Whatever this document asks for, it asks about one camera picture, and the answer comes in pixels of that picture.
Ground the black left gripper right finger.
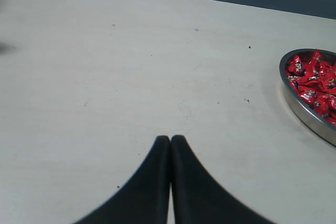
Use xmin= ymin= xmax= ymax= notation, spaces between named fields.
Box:
xmin=171 ymin=135 xmax=272 ymax=224

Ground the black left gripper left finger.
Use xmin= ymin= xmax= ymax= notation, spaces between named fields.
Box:
xmin=76 ymin=135 xmax=171 ymax=224

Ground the pile of red candies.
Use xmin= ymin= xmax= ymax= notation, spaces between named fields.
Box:
xmin=285 ymin=49 xmax=335 ymax=126

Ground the round steel plate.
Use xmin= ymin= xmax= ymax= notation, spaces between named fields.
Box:
xmin=279 ymin=49 xmax=335 ymax=145

